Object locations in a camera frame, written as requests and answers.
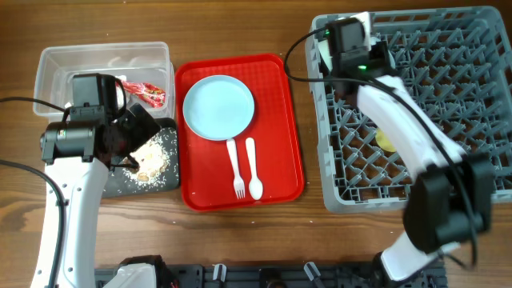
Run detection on mint green bowl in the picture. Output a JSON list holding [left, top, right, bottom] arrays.
[[318, 39, 333, 73]]

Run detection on yellow plastic cup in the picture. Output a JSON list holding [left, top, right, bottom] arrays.
[[375, 128, 397, 153]]

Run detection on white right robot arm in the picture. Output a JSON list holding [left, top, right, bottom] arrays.
[[320, 42, 494, 287]]

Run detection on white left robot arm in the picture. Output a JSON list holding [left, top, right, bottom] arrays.
[[31, 104, 161, 287]]

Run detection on rice and food scraps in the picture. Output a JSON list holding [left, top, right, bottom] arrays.
[[122, 130, 179, 190]]

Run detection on red snack wrapper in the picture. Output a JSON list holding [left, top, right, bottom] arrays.
[[122, 81, 166, 108]]

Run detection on grey dishwasher rack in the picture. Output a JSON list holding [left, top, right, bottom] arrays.
[[305, 6, 511, 213]]

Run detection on red serving tray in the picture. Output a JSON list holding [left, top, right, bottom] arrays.
[[174, 54, 305, 212]]

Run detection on clear plastic waste bin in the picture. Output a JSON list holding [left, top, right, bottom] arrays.
[[34, 42, 175, 118]]

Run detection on white napkin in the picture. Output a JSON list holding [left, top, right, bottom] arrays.
[[116, 75, 129, 110]]

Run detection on black food waste tray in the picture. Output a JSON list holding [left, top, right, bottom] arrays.
[[102, 118, 180, 198]]

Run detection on light blue plate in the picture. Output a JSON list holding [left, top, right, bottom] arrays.
[[182, 75, 255, 141]]

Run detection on light blue bowl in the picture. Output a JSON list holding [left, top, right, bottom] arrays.
[[370, 36, 396, 69]]

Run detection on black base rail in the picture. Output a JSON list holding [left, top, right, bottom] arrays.
[[94, 262, 447, 288]]

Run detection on white plastic spoon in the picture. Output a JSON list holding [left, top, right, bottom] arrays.
[[246, 138, 263, 200]]

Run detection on white plastic fork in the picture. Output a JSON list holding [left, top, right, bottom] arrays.
[[226, 138, 245, 199]]

